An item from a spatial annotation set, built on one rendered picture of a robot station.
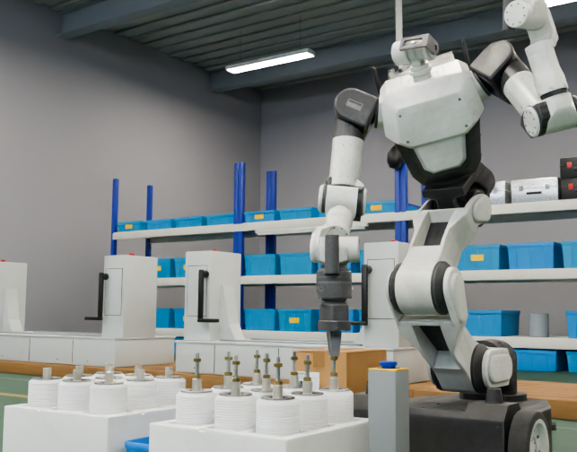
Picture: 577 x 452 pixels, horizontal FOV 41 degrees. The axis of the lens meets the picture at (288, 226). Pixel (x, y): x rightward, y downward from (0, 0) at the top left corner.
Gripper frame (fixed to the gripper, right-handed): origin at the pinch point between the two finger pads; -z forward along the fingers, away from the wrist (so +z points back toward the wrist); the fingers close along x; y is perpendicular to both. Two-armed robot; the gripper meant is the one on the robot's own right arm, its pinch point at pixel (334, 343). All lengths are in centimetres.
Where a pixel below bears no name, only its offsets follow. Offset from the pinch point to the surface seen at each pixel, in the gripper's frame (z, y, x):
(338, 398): -12.9, -0.5, 4.8
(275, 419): -15.1, -20.1, 19.4
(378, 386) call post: -9.0, 4.3, 17.6
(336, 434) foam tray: -19.8, -4.2, 13.4
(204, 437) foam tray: -20.0, -33.3, 8.7
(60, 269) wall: 53, -69, -762
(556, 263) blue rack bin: 46, 307, -346
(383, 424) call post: -17.2, 5.1, 18.7
